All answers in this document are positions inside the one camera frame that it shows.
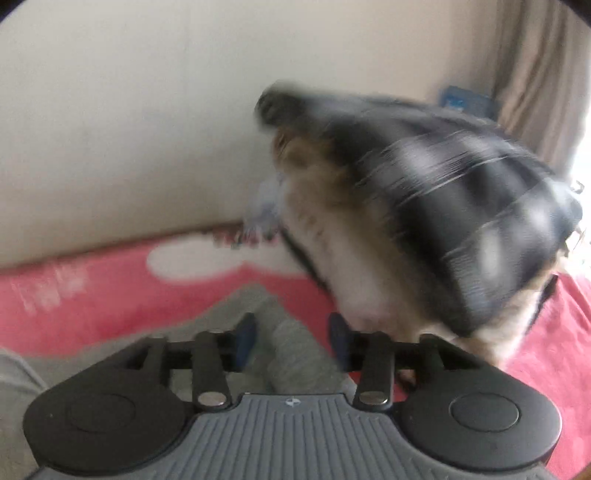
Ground beige curtain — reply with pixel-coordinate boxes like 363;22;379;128
492;0;591;174

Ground pink floral blanket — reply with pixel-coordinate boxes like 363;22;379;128
0;226;591;480

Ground blue box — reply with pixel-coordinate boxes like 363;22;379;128
438;85;500;120

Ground grey cotton garment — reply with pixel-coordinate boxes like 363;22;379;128
0;284;358;480

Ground dark plaid folded garment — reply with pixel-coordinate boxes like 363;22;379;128
254;80;583;337

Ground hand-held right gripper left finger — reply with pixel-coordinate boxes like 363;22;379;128
122;313;257;411

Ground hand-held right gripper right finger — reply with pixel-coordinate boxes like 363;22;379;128
328;313;468;411

